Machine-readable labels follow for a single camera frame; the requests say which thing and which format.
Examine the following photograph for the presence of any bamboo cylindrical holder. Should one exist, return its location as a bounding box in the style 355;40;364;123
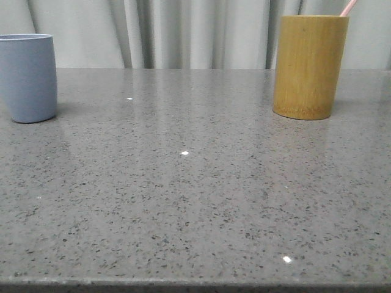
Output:
272;15;349;120

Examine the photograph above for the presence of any blue plastic cup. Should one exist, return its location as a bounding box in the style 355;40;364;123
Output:
1;34;57;123

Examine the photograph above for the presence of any grey curtain backdrop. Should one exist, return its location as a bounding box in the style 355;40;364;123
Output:
0;0;391;71

